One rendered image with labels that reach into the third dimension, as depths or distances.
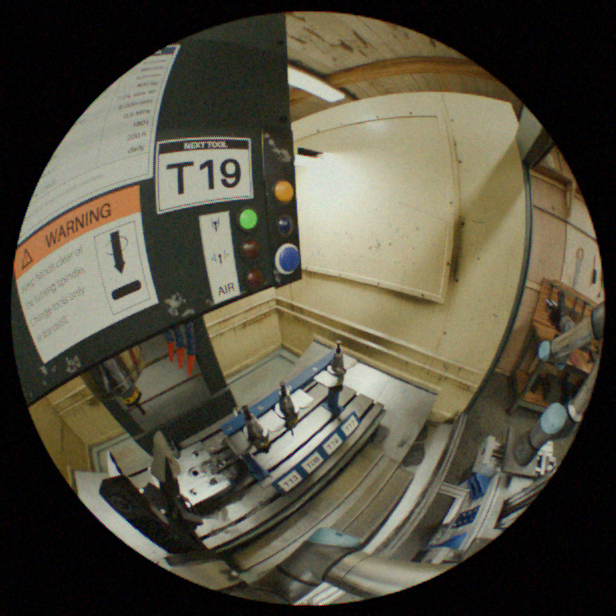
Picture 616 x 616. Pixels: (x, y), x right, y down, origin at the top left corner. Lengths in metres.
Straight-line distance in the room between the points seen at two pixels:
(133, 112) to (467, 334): 1.08
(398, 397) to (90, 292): 1.20
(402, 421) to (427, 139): 1.28
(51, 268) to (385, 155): 1.00
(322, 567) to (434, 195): 1.01
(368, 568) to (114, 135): 0.48
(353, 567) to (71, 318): 0.37
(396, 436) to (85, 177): 1.23
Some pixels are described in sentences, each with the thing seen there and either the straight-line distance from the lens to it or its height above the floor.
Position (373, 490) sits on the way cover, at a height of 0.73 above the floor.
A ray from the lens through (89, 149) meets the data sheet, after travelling 0.22.
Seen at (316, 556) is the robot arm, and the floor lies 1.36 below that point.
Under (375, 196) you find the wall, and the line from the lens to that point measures 0.96.
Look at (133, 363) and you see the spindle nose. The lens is 0.39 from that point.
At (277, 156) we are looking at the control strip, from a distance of 0.25.
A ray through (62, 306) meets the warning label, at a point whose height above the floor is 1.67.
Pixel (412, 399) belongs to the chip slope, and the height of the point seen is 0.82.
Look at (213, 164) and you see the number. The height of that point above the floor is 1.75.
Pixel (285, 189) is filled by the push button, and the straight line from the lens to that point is 0.24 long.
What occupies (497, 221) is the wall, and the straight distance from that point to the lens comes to 0.88.
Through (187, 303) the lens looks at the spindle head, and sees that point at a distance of 0.20.
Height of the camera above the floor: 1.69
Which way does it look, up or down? 26 degrees down
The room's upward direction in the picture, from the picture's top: 4 degrees counter-clockwise
